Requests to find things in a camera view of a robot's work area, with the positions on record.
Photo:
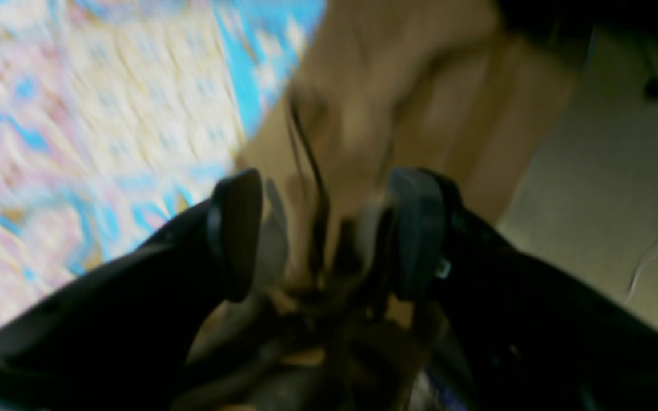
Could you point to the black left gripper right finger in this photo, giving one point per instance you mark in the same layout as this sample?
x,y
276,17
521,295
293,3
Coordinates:
x,y
533,336

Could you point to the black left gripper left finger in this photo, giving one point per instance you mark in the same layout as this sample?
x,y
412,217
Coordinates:
x,y
118,337

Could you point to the brown t-shirt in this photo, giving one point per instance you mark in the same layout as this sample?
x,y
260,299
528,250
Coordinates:
x,y
468,89

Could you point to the patterned tablecloth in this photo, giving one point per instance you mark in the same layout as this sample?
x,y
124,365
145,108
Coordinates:
x,y
117,115

